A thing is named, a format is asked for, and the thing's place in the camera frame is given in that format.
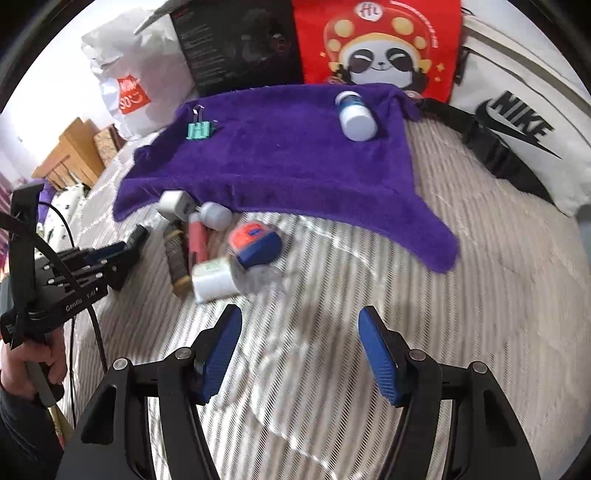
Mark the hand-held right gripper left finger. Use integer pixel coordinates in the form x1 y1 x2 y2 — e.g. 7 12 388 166
55 304 243 480

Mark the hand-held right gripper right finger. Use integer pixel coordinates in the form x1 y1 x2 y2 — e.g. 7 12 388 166
358 305 541 480

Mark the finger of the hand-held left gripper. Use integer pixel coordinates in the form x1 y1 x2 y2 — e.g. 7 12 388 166
55 242 134 269
69 256 140 292

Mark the dark brown chocolate bar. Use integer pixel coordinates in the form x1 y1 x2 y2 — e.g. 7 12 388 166
164 220 192 296

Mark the white clear plastic jar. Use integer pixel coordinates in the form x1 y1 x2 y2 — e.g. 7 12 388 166
191 256 287 304

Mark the white charger plug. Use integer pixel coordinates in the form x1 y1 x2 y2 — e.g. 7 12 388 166
156 191 199 222

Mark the pink tube with white cap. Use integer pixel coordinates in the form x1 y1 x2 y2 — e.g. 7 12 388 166
186 202 232 265

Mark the orange and blue correction tape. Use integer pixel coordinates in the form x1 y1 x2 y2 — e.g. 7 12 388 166
228 222 282 271

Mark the person's left forearm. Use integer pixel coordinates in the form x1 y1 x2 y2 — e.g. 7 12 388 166
0 383 68 480

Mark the person's left hand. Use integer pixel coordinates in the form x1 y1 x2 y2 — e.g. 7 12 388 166
0 340 68 407

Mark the wooden bedside table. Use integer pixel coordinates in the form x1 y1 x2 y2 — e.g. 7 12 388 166
31 117 108 190

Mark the beige patterned box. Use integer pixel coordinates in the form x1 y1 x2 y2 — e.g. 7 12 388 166
92 124 123 168

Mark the striped bed sheet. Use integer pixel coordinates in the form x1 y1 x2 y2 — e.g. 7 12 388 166
46 120 591 480

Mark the teal binder clip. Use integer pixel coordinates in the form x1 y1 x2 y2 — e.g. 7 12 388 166
185 105 218 140

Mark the white plastic bag orange logo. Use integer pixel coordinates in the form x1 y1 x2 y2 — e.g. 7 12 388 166
82 9 199 141

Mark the purple towel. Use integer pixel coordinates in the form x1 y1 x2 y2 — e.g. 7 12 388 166
113 83 460 274

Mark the white bottle with blue label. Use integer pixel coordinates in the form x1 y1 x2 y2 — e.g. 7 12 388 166
335 90 376 142

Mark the black headset box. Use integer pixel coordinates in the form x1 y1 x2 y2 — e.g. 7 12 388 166
134 0 305 97

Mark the red panda paper bag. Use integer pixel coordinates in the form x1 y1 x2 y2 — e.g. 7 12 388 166
291 0 462 103

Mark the white tote bag black logo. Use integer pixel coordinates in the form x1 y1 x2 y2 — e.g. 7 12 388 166
450 4 591 217

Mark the black cable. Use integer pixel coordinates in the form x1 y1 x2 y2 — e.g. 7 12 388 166
9 202 110 376

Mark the black strap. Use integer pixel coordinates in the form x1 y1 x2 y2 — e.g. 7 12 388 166
418 98 555 204

